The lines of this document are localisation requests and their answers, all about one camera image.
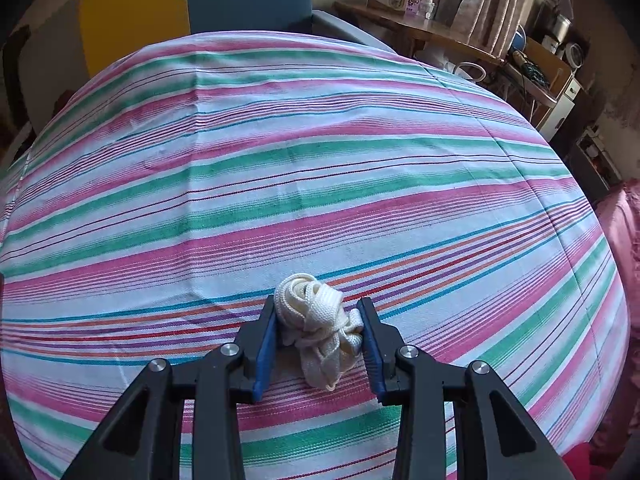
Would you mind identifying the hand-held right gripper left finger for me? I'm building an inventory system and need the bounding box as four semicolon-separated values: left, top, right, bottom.
60;296;278;480

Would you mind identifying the striped tablecloth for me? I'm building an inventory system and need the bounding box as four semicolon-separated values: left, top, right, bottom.
0;30;631;480

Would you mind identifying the wooden side table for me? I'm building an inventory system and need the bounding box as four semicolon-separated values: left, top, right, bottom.
334;1;506;68

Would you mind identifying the pink cloth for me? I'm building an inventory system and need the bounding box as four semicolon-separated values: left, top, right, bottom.
592;180;640;281

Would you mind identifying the red clothing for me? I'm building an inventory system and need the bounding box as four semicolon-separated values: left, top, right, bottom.
562;440;640;480

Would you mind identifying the patterned curtain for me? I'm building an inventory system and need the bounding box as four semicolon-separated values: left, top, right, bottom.
437;0;536;56

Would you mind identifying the white cord bundle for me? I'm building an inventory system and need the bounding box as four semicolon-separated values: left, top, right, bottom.
274;272;366;392

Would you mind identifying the metal pot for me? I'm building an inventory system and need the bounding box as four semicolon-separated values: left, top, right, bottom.
550;12;573;41

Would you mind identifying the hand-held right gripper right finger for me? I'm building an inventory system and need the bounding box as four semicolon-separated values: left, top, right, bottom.
356;297;576;480

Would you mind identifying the low wooden cabinet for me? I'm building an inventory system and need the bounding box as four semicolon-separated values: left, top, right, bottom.
500;37;583;143

